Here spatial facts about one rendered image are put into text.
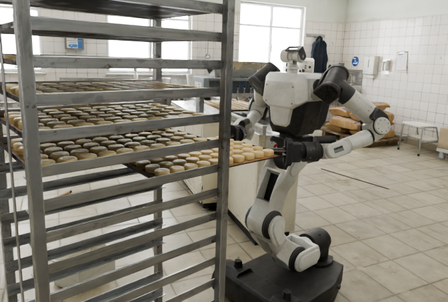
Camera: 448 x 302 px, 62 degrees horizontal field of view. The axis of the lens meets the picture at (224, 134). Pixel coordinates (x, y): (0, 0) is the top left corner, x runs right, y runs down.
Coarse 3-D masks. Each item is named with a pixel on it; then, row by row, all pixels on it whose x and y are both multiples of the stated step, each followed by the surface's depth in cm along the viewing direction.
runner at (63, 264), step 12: (204, 216) 131; (168, 228) 122; (180, 228) 125; (132, 240) 113; (144, 240) 116; (96, 252) 106; (108, 252) 109; (48, 264) 98; (60, 264) 100; (72, 264) 102
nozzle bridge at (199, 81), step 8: (200, 80) 311; (208, 80) 304; (216, 80) 306; (240, 80) 313; (248, 80) 316; (232, 88) 321; (240, 88) 324; (248, 88) 327; (232, 96) 318; (240, 96) 320; (248, 96) 323; (200, 104) 316; (200, 112) 318
